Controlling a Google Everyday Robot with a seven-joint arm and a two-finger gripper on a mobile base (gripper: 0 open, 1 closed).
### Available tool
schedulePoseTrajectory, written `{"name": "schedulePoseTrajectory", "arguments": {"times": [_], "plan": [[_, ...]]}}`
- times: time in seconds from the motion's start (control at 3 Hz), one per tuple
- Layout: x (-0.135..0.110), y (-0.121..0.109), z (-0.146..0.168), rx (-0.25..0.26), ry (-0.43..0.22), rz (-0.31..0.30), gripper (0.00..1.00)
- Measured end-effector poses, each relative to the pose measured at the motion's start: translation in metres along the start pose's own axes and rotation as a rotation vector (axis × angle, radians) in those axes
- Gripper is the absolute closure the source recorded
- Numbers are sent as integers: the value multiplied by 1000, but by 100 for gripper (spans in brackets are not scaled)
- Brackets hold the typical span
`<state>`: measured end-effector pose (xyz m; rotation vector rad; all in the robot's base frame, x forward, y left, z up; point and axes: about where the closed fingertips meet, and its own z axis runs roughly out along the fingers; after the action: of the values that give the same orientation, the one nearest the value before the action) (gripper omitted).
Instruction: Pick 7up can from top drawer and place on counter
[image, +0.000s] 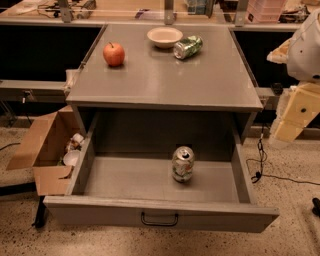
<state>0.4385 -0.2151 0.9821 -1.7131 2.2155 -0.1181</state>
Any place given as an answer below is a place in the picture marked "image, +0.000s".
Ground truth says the black cable on floor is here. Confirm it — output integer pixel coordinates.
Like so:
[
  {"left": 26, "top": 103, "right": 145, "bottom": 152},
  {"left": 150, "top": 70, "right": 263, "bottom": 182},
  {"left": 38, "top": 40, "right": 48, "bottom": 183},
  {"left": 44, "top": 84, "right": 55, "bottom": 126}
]
[{"left": 245, "top": 123, "right": 320, "bottom": 187}]

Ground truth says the red apple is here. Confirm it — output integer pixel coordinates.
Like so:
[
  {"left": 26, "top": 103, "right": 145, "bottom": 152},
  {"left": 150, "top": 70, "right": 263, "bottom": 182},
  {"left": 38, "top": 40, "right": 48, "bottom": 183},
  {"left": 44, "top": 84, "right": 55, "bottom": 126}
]
[{"left": 103, "top": 42, "right": 125, "bottom": 67}]

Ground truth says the green can lying down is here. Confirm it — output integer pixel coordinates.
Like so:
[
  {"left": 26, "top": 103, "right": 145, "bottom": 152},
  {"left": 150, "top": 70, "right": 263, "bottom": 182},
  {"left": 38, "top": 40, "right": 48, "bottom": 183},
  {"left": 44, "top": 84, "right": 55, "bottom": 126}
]
[{"left": 173, "top": 35, "right": 203, "bottom": 60}]

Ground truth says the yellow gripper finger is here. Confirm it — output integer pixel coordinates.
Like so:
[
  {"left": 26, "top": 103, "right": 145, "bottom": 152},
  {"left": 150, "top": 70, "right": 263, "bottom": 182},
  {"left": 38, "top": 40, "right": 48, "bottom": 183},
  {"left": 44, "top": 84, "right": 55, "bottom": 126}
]
[
  {"left": 270, "top": 119, "right": 303, "bottom": 142},
  {"left": 267, "top": 39, "right": 290, "bottom": 64}
]

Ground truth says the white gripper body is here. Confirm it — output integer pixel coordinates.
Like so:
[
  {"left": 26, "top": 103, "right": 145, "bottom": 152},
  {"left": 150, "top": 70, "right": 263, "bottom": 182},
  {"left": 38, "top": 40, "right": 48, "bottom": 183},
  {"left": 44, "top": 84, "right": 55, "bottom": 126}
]
[{"left": 283, "top": 82, "right": 320, "bottom": 128}]

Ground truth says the grey cabinet counter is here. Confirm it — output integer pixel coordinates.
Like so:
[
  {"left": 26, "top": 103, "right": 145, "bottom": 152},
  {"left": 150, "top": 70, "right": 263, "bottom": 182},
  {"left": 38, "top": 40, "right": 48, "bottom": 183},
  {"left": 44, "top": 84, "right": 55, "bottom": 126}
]
[{"left": 65, "top": 23, "right": 264, "bottom": 144}]

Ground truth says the white cup in box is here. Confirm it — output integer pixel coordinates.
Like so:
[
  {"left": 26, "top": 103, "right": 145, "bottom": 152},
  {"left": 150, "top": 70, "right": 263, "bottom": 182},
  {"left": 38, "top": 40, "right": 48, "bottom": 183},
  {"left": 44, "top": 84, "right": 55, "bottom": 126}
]
[{"left": 72, "top": 133, "right": 84, "bottom": 145}]

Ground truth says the black remote on shelf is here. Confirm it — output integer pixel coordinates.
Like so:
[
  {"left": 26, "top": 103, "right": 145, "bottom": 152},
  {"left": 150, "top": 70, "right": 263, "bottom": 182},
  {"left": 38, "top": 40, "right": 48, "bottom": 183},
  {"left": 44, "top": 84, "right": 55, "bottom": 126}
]
[{"left": 270, "top": 83, "right": 283, "bottom": 96}]

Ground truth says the grey open drawer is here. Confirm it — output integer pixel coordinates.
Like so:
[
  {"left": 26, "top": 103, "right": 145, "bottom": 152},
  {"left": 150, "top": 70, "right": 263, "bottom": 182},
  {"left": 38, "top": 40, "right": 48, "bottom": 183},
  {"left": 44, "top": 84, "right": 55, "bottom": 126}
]
[{"left": 45, "top": 109, "right": 279, "bottom": 233}]

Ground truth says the pink plastic container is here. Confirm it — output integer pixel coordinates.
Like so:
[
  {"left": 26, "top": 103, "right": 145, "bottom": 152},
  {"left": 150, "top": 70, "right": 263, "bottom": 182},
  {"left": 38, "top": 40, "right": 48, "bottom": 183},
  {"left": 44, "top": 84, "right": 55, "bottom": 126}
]
[{"left": 246, "top": 0, "right": 287, "bottom": 23}]

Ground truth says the brown cardboard box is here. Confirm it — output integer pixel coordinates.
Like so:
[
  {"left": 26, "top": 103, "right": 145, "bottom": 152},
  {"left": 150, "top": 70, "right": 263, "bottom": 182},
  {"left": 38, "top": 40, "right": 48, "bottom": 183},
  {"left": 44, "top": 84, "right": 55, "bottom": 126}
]
[{"left": 7, "top": 106, "right": 80, "bottom": 196}]

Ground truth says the white ceramic bowl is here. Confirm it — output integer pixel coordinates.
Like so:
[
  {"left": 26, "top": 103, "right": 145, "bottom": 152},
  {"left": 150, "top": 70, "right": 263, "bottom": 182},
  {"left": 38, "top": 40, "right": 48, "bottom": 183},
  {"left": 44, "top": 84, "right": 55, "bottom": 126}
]
[{"left": 147, "top": 27, "right": 183, "bottom": 49}]

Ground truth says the white bowl in box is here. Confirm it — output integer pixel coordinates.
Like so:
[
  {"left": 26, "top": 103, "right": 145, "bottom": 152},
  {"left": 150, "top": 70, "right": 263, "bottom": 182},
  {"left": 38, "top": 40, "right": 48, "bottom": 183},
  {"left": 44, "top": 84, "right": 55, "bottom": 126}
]
[{"left": 63, "top": 150, "right": 80, "bottom": 166}]

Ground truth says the black drawer handle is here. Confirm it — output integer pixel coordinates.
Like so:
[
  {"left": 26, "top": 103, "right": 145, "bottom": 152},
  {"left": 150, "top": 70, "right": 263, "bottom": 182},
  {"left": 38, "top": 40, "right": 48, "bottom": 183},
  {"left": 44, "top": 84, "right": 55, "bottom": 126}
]
[{"left": 140, "top": 212, "right": 179, "bottom": 227}]

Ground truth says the green white 7up can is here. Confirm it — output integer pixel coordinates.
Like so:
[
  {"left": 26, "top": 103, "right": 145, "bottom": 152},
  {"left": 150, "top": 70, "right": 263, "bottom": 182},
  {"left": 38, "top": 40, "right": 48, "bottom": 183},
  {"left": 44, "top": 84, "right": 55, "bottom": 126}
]
[{"left": 172, "top": 146, "right": 195, "bottom": 183}]

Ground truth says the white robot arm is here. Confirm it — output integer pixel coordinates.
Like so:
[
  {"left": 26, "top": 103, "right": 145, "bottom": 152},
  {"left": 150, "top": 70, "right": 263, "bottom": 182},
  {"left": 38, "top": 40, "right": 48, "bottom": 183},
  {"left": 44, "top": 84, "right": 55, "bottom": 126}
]
[{"left": 267, "top": 9, "right": 320, "bottom": 146}]

